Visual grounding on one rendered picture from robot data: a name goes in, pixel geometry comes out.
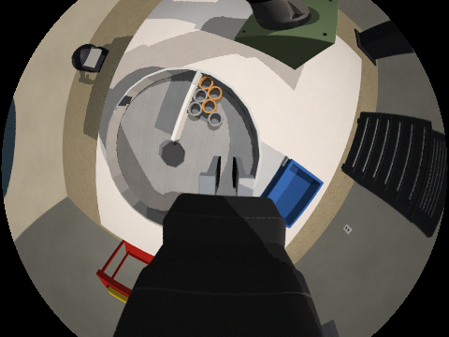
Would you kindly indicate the blue crate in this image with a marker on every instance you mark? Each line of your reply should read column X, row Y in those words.
column 296, row 190

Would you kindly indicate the bronze bushing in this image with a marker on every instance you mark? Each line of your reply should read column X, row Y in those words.
column 203, row 80
column 212, row 89
column 207, row 101

